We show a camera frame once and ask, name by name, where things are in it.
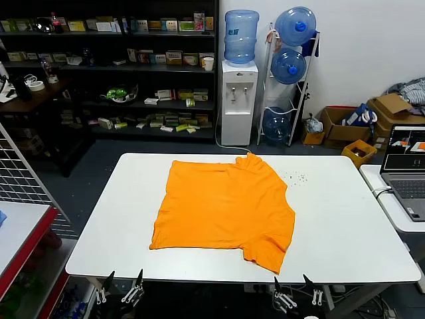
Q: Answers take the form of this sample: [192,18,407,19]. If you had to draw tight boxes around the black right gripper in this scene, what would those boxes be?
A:
[272,274,328,319]

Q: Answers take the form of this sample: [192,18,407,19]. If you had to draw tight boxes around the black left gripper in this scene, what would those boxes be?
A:
[96,268,145,319]

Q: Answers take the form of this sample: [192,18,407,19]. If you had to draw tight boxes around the orange t-shirt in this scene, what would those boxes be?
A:
[148,152,296,275]

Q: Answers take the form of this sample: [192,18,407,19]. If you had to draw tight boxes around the pile of grey blue clothes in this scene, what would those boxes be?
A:
[384,76,425,116]

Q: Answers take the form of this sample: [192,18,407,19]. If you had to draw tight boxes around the white power strip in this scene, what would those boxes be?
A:
[244,284,276,294]

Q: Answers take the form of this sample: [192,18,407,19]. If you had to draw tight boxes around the large white table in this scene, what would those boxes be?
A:
[65,152,422,284]

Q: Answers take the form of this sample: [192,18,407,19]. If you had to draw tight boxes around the white table with red edge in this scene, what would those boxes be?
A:
[0,201,60,300]

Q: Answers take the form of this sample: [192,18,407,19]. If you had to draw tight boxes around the small white side table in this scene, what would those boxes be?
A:
[359,163,425,233]

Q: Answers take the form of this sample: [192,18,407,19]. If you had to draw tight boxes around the yellow plastic bin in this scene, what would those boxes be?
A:
[341,139,379,169]

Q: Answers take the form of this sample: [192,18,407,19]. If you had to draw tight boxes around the grey open laptop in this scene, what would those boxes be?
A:
[380,123,425,223]

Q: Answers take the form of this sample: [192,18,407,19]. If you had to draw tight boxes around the small yellow cardboard box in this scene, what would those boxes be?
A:
[301,130,325,146]

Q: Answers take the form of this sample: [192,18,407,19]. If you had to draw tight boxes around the open cardboard box red rim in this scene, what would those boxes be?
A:
[320,106,373,150]

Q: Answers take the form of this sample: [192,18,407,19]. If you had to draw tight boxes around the blue water jug lying sideways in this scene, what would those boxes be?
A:
[274,6,317,47]
[262,106,293,146]
[270,47,307,84]

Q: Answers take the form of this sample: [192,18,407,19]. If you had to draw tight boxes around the grey plastic bag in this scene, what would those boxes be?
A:
[304,112,323,134]

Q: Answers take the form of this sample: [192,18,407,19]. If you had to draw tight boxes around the white water dispenser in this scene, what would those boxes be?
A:
[220,60,259,146]

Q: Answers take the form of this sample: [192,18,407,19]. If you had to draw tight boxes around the green and white bowl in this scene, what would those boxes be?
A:
[100,83,139,104]

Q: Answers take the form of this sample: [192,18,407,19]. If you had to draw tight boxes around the black stand behind rack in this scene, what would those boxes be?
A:
[297,81,313,129]

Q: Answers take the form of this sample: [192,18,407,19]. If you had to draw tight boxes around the brown wooden desk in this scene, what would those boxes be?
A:
[0,76,72,114]

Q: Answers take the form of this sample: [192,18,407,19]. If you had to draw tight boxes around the cardboard box with open flaps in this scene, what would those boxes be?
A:
[367,92,425,147]

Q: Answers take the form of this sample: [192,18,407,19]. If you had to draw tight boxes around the black shelving unit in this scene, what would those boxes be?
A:
[0,0,220,177]

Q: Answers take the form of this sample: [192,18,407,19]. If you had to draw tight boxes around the black thermos bottle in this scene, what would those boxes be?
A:
[15,75,33,102]

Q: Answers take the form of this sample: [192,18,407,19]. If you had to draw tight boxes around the clear plastic bottle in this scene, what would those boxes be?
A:
[39,56,54,79]

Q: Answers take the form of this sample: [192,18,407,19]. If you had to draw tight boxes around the blue plastic bottle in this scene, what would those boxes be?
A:
[82,46,96,66]

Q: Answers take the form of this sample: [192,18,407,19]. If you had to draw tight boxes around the yellow medicine box white label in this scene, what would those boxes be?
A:
[165,50,183,66]

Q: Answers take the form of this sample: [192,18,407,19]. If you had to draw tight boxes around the upright blue water jug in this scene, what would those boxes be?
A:
[224,9,260,65]

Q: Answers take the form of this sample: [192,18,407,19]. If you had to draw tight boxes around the cola bottle with red label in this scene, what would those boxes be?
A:
[49,11,64,34]

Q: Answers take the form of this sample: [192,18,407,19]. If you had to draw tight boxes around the silver metal bowl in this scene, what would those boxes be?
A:
[35,16,54,33]

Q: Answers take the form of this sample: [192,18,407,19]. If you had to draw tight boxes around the pink floral box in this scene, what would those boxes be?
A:
[193,12,206,33]

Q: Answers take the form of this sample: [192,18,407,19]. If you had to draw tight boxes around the white laptop cable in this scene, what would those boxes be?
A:
[371,186,393,199]

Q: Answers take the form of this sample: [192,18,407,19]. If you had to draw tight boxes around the white wire grid panel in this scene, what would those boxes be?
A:
[0,122,71,223]

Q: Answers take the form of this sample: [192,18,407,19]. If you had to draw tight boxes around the white dispenser power cable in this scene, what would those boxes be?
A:
[214,112,253,156]

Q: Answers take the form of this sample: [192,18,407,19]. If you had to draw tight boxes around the blue bag with white handles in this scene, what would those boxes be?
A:
[341,102,379,127]

